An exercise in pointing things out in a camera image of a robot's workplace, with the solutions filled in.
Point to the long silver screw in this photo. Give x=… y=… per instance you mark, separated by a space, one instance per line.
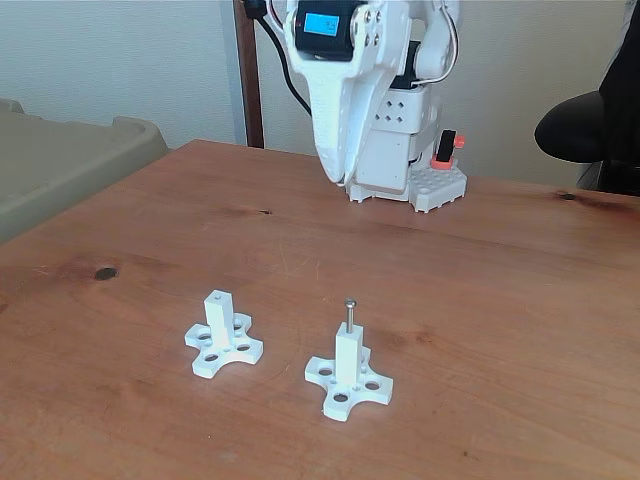
x=350 y=315

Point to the black office chair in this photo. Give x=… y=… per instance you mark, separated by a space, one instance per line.
x=580 y=125

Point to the beige plastic bin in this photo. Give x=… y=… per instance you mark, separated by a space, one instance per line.
x=60 y=160

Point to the white cross-base post stand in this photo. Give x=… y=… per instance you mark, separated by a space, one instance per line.
x=346 y=360
x=218 y=320

